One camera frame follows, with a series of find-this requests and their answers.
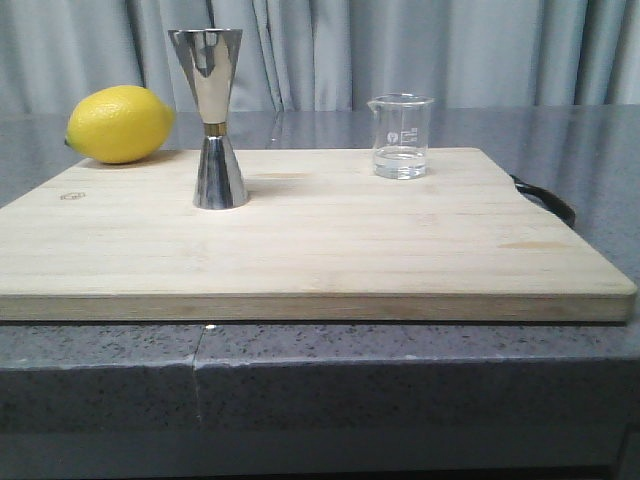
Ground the small glass beaker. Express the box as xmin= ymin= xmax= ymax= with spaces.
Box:
xmin=367 ymin=93 xmax=435 ymax=180

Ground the steel double jigger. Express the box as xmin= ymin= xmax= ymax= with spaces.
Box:
xmin=168 ymin=29 xmax=248 ymax=210

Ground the wooden cutting board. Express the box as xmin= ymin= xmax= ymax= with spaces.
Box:
xmin=1 ymin=148 xmax=637 ymax=322

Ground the grey curtain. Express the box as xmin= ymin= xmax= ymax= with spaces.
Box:
xmin=1 ymin=1 xmax=639 ymax=115

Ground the yellow lemon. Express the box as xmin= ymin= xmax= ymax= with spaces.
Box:
xmin=65 ymin=85 xmax=175 ymax=164

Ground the black board handle strap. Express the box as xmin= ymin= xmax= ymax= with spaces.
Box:
xmin=508 ymin=173 xmax=578 ymax=226

